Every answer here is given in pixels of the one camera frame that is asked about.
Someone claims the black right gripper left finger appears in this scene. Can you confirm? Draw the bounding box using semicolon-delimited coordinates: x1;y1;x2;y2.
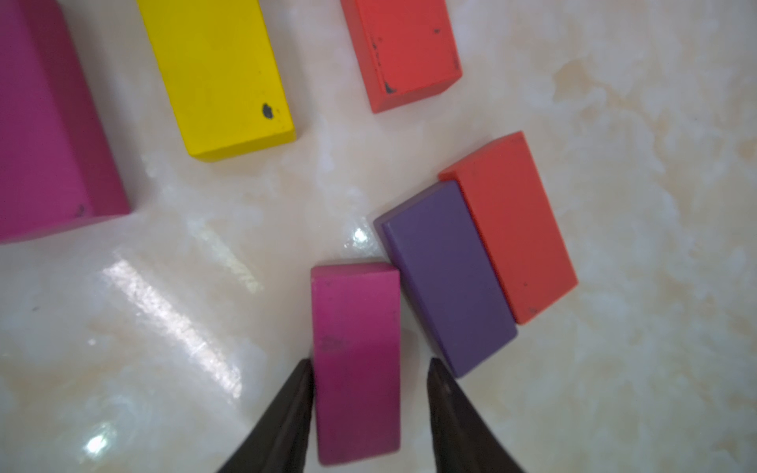
220;359;315;472

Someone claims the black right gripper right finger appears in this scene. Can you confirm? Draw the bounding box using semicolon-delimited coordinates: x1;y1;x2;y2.
427;358;524;473

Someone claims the magenta rectangular block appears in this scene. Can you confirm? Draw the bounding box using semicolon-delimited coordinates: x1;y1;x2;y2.
1;1;131;244
311;262;401;466

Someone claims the purple rectangular block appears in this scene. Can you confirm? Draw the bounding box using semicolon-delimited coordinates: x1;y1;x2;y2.
374;181;518;378

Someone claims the red rectangular block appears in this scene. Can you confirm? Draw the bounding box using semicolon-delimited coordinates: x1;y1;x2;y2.
341;0;463;114
438;131;579;325

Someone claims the yellow rectangular block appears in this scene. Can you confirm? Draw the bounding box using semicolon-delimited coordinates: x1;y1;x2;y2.
138;0;297;163

